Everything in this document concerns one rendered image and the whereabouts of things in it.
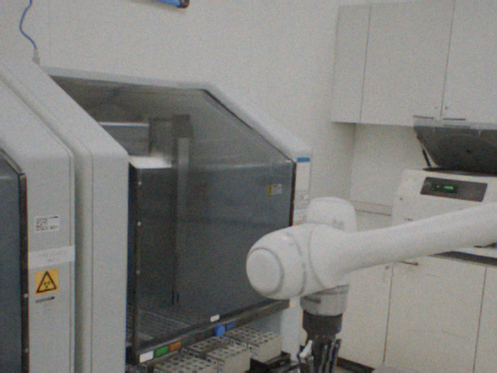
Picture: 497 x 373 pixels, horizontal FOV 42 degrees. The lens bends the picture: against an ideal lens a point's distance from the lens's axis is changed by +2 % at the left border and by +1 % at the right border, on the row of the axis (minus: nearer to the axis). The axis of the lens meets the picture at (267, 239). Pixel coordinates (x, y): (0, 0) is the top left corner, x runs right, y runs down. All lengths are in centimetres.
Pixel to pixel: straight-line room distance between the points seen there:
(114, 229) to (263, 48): 232
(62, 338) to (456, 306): 259
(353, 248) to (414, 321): 275
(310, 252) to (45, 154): 55
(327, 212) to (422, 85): 282
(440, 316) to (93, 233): 259
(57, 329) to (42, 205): 25
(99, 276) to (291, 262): 54
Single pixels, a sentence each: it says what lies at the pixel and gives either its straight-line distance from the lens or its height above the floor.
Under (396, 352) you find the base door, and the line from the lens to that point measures 380.
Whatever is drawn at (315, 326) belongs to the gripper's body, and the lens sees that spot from 117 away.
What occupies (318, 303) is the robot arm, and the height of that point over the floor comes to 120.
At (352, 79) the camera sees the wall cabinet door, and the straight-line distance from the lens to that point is 409.
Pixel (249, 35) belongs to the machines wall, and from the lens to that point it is 346.
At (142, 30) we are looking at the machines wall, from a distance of 291.
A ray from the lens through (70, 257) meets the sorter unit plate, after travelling 131.
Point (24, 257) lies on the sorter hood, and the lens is 123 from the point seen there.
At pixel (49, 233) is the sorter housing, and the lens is 127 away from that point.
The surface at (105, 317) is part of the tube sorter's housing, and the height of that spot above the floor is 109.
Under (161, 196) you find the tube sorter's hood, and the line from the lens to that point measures 143.
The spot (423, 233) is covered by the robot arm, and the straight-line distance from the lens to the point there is 97.
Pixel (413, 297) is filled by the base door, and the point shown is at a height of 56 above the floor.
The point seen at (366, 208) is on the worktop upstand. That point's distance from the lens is 441.
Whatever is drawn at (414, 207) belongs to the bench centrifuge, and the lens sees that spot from 360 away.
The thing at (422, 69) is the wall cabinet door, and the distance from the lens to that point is 390.
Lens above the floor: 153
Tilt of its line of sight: 11 degrees down
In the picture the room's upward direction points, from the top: 3 degrees clockwise
